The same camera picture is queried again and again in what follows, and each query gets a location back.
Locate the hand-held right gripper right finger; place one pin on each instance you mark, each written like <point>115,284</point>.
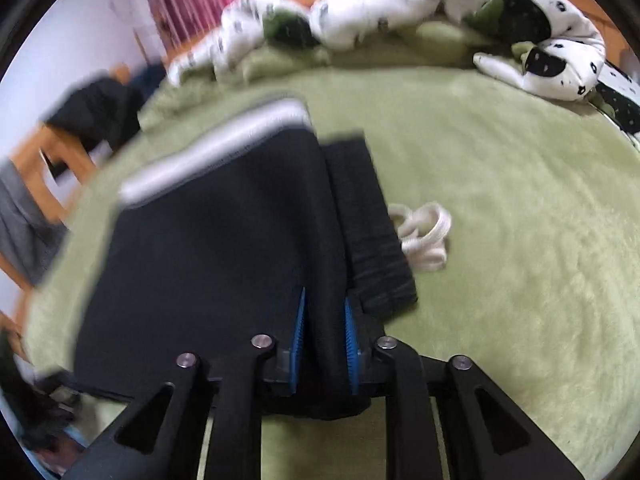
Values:
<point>351,345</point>

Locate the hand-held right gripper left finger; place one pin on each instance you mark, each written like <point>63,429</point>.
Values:
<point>299,340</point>

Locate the black pants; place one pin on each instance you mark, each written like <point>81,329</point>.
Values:
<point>210,260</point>

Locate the grey denim garment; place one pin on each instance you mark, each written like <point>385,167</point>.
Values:
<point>25,220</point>

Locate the black jacket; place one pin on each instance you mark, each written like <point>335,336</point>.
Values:
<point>95,110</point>

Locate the navy garment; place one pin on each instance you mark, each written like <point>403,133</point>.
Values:
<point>150,80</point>

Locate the white floral quilt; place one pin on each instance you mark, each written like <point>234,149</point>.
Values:
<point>375,10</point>

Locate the pink floral curtain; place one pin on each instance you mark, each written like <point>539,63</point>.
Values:
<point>200,0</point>

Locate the white floral pillow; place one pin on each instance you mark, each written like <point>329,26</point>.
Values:
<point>622,105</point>

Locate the wooden bed frame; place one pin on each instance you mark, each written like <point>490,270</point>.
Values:
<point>45,155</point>

